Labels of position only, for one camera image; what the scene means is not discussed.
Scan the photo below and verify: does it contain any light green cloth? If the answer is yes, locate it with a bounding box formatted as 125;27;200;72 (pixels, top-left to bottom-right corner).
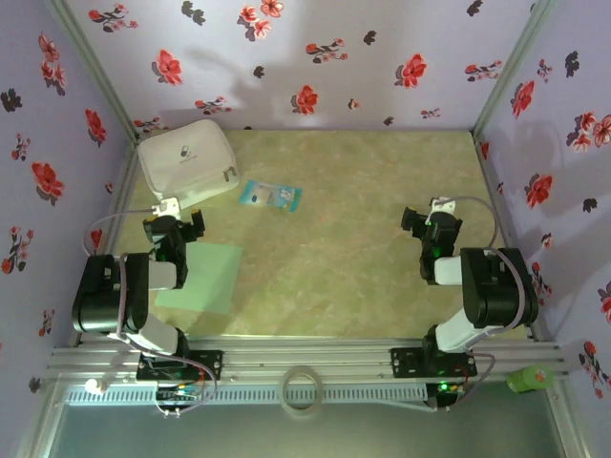
154;240;244;315

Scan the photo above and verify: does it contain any white zip pouch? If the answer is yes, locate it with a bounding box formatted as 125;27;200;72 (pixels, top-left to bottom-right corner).
137;118;240;211

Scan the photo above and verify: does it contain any blue snack packet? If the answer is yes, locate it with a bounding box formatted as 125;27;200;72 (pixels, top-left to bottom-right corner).
238;179;304;215

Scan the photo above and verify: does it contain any green plastic bottle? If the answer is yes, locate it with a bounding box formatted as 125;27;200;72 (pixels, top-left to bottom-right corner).
506;364;555;395

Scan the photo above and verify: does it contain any clear tape roll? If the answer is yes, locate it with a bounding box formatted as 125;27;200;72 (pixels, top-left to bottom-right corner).
279;365;326;421

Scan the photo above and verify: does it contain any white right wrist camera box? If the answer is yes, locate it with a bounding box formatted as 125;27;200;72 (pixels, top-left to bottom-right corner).
429;195;458;215

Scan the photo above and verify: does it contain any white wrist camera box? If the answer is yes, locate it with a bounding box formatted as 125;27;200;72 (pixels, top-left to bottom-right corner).
151;197;182;217
429;195;458;215

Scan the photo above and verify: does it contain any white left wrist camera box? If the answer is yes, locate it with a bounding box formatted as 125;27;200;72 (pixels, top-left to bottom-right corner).
151;197;182;217

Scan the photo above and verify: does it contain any grey left arm cable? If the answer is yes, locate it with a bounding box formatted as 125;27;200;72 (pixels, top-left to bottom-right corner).
83;207;219;419

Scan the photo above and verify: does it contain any aluminium side rail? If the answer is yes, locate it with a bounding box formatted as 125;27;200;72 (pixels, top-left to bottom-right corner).
71;137;142;347
472;133;540;343

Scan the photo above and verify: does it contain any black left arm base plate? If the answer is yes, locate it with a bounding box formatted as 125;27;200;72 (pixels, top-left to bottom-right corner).
136;349;224;383

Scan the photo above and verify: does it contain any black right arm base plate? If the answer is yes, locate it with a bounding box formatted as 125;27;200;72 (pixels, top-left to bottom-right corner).
390;346;478;381

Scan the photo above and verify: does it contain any control board with wires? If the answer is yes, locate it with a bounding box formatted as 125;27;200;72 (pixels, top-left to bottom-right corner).
155;381;204;419
426;379;468;414

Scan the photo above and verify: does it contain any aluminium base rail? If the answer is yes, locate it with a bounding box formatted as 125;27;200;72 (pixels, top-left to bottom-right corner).
46;336;572;383

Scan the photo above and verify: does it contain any white slotted cable duct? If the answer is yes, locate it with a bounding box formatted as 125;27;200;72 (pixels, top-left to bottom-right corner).
64;384;429;406

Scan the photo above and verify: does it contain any aluminium corner post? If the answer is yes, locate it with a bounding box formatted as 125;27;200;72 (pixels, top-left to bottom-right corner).
47;0;140;144
471;0;559;139

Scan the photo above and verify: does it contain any aluminium frame bar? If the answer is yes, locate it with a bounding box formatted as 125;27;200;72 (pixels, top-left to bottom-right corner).
546;381;593;458
18;381;68;458

